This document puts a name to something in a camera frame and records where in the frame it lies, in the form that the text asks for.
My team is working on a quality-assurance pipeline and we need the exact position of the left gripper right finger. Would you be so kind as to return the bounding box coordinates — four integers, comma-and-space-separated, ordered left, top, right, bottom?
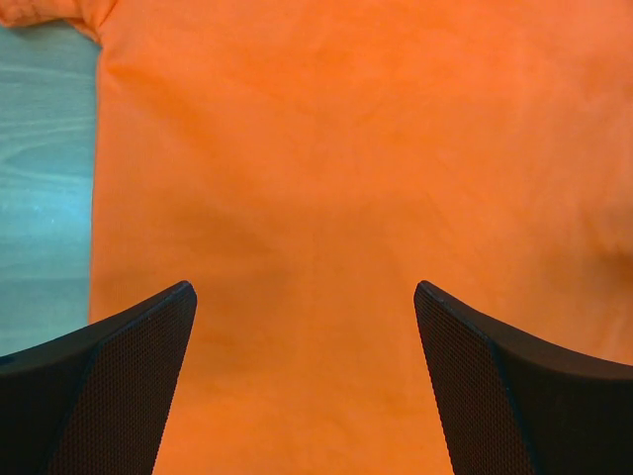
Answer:
414, 281, 632, 474

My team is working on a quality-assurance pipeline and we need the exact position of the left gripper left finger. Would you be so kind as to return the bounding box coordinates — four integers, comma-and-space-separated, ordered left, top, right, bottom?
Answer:
1, 281, 197, 475

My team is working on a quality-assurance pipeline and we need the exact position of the orange t shirt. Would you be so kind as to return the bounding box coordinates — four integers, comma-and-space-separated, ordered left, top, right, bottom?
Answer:
1, 0, 632, 474

